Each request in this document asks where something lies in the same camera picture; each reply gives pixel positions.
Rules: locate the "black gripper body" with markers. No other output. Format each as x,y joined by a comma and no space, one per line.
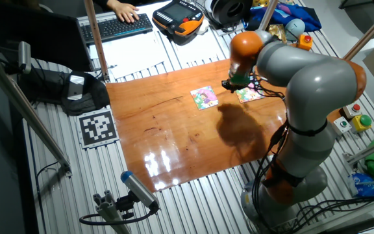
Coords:
231,86

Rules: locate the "person forearm in black sleeve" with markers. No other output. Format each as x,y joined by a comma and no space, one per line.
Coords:
101,2

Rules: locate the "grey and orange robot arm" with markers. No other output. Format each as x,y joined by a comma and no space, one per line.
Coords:
320,81

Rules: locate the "complete cartoon puzzle picture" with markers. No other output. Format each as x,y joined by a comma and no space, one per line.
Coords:
250,95

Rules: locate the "cartoon puzzle with missing piece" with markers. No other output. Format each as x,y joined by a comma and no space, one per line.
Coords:
204,98

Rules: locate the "person hand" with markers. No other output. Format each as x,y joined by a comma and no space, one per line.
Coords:
123,10

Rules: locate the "white paper sheet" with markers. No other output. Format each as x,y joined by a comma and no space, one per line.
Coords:
200,45
132,55

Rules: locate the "gold foil packet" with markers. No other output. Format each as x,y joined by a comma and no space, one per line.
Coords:
278,31

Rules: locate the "glossy wooden board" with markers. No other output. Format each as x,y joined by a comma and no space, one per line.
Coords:
174,130

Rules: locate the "black filament spool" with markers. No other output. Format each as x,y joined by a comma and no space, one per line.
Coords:
229,11

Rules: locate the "orange box with red button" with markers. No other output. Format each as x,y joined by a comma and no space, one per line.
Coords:
305,41

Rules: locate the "pale blue egg-shaped object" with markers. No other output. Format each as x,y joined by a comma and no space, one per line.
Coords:
294,27

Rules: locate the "black and orange teach pendant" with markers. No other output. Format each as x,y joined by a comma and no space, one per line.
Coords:
177,19

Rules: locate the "yellow toy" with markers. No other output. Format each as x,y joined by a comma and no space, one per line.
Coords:
261,3

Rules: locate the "blue cloth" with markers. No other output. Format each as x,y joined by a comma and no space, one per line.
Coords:
297,14

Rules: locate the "grey box with green button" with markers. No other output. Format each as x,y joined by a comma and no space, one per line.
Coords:
342,126

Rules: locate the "grey box with red button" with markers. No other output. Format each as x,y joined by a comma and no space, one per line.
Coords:
352,110

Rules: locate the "black keyboard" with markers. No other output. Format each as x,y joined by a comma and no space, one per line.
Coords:
119,29

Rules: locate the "yellow box with green button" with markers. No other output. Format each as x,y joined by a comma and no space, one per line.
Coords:
361,123

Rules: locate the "black and white marker tag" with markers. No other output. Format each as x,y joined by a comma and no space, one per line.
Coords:
97,128

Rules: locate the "aluminium bar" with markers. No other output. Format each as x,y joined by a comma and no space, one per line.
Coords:
369,149

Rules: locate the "blue plastic bag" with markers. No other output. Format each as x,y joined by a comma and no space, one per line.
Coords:
365,185

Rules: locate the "black monitor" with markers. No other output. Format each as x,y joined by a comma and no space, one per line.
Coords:
44,35

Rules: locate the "slanted aluminium beam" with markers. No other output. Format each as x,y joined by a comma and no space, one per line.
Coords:
28,112

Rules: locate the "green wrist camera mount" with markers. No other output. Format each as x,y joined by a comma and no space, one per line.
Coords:
240,79

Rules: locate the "frame pole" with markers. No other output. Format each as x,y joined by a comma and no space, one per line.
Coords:
369,32
96,39
268,14

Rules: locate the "silver camera with blue cap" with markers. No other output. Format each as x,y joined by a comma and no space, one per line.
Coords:
138,189

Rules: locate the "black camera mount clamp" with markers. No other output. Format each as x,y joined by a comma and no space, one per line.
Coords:
125,204

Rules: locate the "aluminium profile post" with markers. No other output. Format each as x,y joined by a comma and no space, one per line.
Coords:
109,211

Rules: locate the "silver camera on beam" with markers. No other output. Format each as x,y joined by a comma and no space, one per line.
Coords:
24,55

